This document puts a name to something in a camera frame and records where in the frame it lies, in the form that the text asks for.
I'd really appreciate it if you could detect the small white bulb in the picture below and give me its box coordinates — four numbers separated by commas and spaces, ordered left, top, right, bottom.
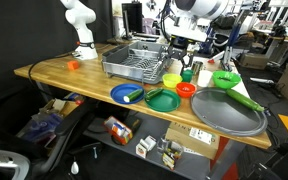
70, 158, 80, 175

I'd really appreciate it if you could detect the bright green bowl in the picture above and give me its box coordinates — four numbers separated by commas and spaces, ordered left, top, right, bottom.
212, 70, 242, 90

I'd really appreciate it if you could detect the black computer monitor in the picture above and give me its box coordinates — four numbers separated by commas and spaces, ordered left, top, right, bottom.
121, 2, 144, 34

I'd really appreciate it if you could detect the blue plate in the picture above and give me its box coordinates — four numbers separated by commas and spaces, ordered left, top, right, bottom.
109, 83, 146, 105

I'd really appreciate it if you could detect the black pegboard stand base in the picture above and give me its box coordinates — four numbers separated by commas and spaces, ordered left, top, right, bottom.
247, 129, 288, 180

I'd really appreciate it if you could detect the cut zucchini with white end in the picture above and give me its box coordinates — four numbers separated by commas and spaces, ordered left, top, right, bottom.
123, 88, 144, 103

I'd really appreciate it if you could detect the black curtain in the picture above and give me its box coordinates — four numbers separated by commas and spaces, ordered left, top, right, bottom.
0, 0, 113, 101

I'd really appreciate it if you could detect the red orange bowl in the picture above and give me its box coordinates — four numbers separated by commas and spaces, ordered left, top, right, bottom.
175, 81, 197, 99

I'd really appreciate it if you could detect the flat cardboard box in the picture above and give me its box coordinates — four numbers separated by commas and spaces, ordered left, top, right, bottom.
239, 52, 270, 70

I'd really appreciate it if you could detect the round gray tray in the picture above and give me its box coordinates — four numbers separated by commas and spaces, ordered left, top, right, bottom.
190, 87, 269, 137

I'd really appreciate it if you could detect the black office chair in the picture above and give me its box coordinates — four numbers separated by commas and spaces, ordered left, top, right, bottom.
0, 83, 98, 180

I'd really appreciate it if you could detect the dark green plate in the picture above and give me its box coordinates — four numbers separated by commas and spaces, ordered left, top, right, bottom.
144, 88, 182, 113

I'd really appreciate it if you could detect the yellow bowl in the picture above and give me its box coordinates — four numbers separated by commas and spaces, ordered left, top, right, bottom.
161, 73, 184, 89

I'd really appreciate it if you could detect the dark green pepper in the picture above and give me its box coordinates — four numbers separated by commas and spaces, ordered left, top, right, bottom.
218, 75, 233, 82

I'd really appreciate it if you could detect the gray plastic crate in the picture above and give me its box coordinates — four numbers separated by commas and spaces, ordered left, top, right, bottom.
127, 40, 178, 66

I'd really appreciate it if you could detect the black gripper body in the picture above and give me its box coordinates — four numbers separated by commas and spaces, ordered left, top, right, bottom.
167, 42, 190, 62

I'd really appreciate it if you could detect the gray dish rack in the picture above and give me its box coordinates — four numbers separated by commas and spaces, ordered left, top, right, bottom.
101, 44, 172, 85

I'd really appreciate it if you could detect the long whole green zucchini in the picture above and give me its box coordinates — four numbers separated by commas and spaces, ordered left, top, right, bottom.
225, 88, 266, 113

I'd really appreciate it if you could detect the small white box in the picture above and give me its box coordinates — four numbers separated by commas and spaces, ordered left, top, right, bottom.
135, 135, 158, 159

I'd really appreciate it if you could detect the short dark green zucchini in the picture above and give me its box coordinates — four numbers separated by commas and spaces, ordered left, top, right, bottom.
145, 87, 165, 101

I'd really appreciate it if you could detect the open cardboard box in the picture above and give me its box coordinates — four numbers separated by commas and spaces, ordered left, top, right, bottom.
38, 92, 85, 118

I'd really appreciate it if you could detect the white mug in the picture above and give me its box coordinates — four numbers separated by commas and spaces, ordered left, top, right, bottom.
197, 69, 214, 88

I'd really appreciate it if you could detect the blue metal stand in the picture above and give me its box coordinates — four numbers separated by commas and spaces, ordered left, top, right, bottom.
222, 9, 248, 73

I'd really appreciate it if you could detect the metal cup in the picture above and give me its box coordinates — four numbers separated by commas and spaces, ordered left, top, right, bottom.
191, 60, 204, 75

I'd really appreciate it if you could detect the red orange carton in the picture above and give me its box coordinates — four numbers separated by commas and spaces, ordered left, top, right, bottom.
103, 115, 134, 146

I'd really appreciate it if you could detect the clear plastic bag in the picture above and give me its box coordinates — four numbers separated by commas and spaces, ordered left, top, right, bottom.
17, 111, 65, 141

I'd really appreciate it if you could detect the cardboard box with white label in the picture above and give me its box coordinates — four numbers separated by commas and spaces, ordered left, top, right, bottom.
164, 121, 221, 161

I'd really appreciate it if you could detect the orange block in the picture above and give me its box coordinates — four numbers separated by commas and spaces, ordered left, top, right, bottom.
66, 59, 81, 71

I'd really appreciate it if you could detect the dark green cup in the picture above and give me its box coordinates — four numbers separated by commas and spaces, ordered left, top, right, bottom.
181, 69, 194, 83

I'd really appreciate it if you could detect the clear plastic jar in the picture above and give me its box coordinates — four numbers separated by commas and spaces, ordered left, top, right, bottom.
157, 134, 184, 171

